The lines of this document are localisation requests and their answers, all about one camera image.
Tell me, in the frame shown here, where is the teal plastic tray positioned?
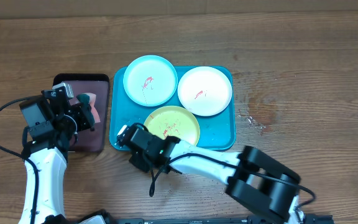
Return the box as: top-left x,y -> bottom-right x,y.
109,67 -> 236,151

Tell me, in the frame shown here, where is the yellow plate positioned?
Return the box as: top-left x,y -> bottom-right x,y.
144,106 -> 201,146

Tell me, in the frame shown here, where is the pink green sponge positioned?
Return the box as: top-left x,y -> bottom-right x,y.
76,93 -> 101,123

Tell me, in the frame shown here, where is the white plate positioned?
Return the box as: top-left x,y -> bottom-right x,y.
178,67 -> 232,116

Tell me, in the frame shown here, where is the black tray with pink water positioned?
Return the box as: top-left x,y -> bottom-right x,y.
53,73 -> 110,152

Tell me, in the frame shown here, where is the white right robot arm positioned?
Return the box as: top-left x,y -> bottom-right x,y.
117,123 -> 304,223

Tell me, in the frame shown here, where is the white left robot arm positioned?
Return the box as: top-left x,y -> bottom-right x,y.
19,101 -> 95,223

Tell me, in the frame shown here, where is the light blue plate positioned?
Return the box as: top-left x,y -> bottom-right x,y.
123,55 -> 178,107

